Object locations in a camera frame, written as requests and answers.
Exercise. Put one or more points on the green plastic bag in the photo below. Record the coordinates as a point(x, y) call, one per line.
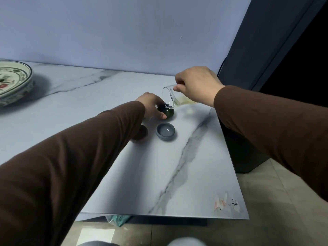
point(118, 219)

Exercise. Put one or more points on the dark cabinet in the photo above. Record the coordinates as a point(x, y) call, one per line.
point(258, 74)

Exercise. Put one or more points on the person's right forearm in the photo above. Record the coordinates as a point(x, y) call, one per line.
point(276, 130)

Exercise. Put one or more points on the person's left hand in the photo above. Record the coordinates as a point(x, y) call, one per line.
point(150, 105)

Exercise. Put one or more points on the person's left thumb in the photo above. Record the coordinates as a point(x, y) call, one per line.
point(161, 115)

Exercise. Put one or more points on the dark brown tea cup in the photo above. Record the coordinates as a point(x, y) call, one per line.
point(141, 134)

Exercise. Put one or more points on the grey blue tea cup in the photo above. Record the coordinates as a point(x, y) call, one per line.
point(165, 131)

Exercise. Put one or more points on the person's grey knee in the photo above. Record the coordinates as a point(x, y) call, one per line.
point(186, 242)

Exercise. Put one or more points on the person's right fingers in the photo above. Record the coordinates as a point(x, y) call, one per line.
point(180, 83)

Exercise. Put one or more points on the torn white sticker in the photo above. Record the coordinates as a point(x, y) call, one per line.
point(226, 202)

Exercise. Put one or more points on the person's right hand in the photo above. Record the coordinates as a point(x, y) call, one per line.
point(198, 84)

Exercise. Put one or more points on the dark green tea cup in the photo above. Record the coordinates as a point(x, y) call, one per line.
point(167, 111)

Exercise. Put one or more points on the clear glass pitcher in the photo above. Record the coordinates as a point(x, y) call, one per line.
point(176, 97)

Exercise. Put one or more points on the person's left forearm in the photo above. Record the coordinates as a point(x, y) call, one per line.
point(64, 166)

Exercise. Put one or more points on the painted ceramic bowl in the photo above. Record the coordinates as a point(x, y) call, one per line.
point(12, 81)

